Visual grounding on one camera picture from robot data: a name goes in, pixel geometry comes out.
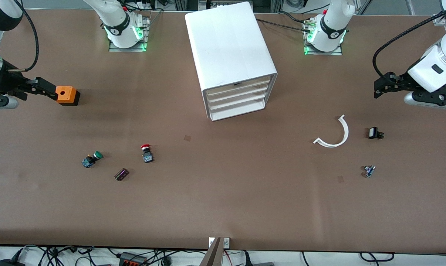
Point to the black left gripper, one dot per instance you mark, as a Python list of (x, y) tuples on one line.
[(401, 82)]

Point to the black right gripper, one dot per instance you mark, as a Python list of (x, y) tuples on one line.
[(9, 82)]

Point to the red push button switch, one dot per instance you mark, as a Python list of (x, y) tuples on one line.
[(147, 154)]

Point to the white plastic drawer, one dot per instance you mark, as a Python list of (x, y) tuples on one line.
[(237, 93), (237, 109), (252, 84), (237, 100)]

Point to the white drawer cabinet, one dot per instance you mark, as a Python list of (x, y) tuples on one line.
[(226, 44)]

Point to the orange box with black base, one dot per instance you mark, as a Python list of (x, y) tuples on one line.
[(66, 94)]

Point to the white curved plastic strip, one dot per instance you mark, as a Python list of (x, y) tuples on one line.
[(345, 133)]

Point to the aluminium corner profile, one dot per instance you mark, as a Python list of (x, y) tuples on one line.
[(438, 20)]

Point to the small blue electronic component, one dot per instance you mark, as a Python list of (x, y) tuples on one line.
[(369, 171)]

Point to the dark purple terminal block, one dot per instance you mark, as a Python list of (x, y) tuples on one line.
[(121, 174)]

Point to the black power adapter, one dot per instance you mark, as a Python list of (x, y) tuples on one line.
[(8, 263)]

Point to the black orange power strip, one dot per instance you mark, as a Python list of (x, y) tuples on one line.
[(132, 258)]

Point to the black plug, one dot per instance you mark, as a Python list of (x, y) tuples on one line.
[(247, 259)]

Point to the black and white switch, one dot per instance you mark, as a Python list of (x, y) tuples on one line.
[(373, 133)]

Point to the green push button switch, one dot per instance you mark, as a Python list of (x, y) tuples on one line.
[(90, 159)]

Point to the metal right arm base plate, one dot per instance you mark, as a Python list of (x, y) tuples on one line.
[(114, 48)]

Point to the small white bracket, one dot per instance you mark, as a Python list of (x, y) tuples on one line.
[(210, 242), (226, 242)]

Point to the brown wooden post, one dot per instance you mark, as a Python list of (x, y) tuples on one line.
[(212, 256)]

